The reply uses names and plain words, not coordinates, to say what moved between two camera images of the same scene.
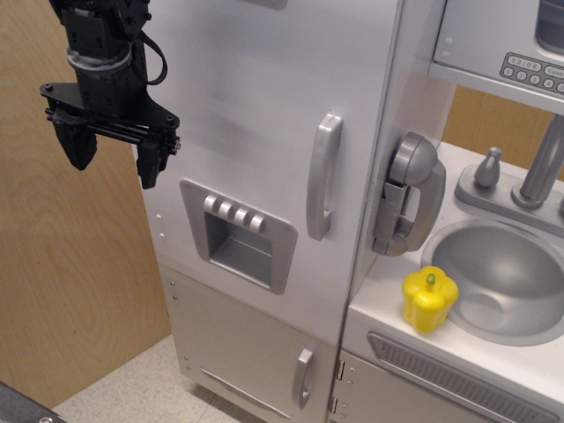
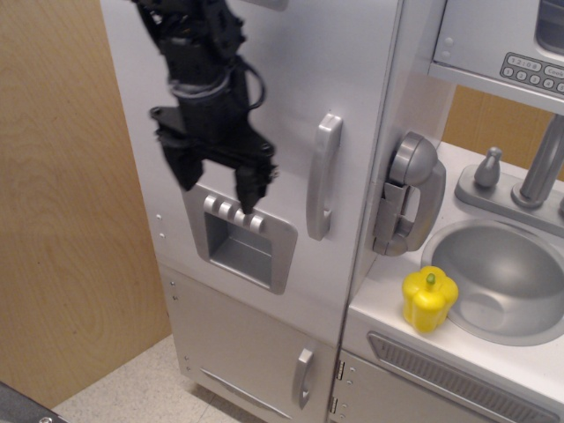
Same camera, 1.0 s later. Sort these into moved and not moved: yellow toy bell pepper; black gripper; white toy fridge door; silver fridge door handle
Moved: black gripper
Not moved: white toy fridge door; silver fridge door handle; yellow toy bell pepper
